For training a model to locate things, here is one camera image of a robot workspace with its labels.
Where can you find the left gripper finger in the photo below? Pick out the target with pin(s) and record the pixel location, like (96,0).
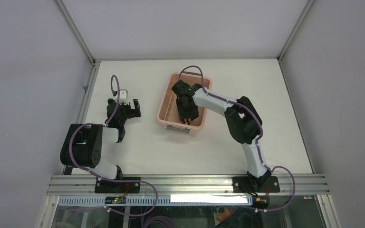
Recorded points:
(135,111)
(111,101)

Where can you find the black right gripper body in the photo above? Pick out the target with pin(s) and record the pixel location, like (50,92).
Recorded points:
(187,112)

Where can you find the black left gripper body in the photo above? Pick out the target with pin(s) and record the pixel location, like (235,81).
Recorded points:
(123,109)

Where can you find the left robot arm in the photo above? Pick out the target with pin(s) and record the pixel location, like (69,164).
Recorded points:
(82,147)

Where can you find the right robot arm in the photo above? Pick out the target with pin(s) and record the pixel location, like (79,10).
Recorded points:
(244,123)

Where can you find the pink plastic bin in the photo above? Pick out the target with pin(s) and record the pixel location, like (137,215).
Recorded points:
(167,114)

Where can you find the orange object below table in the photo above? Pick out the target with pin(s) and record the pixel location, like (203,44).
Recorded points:
(223,213)

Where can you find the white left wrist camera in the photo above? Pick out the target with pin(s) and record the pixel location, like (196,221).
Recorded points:
(122,97)

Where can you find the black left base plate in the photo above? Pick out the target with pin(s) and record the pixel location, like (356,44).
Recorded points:
(132,185)

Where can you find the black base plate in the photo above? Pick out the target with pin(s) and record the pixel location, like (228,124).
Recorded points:
(132,185)
(242,186)

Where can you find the white slotted cable duct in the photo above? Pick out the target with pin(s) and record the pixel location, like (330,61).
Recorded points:
(172,200)

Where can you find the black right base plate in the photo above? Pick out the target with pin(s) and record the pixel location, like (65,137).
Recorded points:
(242,186)

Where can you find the aluminium frame rail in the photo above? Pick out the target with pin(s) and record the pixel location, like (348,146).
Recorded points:
(84,185)

